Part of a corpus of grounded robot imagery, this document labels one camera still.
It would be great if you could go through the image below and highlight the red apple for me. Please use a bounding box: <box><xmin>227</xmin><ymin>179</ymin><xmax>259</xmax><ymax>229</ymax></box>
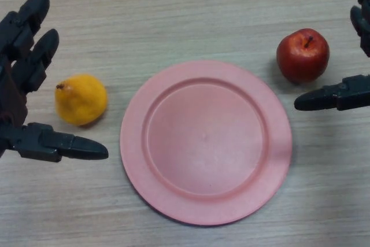
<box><xmin>276</xmin><ymin>28</ymin><xmax>331</xmax><ymax>83</ymax></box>

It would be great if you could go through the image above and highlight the pink round plate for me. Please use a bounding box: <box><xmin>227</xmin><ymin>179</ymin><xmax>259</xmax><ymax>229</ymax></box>
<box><xmin>120</xmin><ymin>60</ymin><xmax>293</xmax><ymax>227</ymax></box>

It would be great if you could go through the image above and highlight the yellow pear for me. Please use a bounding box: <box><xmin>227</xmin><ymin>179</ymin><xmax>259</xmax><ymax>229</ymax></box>
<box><xmin>54</xmin><ymin>73</ymin><xmax>109</xmax><ymax>127</ymax></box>

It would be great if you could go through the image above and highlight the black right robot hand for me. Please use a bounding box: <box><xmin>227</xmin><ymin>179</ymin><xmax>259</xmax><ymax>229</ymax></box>
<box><xmin>294</xmin><ymin>0</ymin><xmax>370</xmax><ymax>112</ymax></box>

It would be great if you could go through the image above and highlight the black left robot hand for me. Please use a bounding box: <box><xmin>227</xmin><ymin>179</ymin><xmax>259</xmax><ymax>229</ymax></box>
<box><xmin>0</xmin><ymin>0</ymin><xmax>109</xmax><ymax>163</ymax></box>

